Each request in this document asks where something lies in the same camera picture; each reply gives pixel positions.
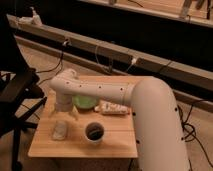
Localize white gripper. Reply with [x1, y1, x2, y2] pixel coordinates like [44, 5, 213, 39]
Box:
[49, 93, 79, 121]

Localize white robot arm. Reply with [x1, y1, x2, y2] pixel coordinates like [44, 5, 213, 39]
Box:
[50, 69, 190, 171]

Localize green ceramic bowl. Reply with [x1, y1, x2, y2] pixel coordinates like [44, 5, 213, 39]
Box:
[73, 95, 99, 110]

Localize wooden table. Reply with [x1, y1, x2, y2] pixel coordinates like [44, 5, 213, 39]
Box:
[28, 90, 138, 158]

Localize white paper cup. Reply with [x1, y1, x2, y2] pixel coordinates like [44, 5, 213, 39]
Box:
[84, 122, 105, 144]

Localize white red toy box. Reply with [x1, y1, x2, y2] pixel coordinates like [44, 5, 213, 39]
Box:
[94, 101, 130, 115]

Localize black office chair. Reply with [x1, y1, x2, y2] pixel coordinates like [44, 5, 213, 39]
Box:
[0, 11, 47, 171]

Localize white plug on ledge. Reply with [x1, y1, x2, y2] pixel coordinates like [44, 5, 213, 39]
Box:
[131, 58, 137, 65]

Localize white spray bottle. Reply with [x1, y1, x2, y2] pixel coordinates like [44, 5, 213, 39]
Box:
[19, 7, 43, 26]

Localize white hanging cable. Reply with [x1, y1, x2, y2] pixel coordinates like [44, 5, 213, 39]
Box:
[94, 44, 114, 75]

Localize black floor cables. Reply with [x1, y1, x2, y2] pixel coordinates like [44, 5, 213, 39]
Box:
[176, 99, 213, 171]

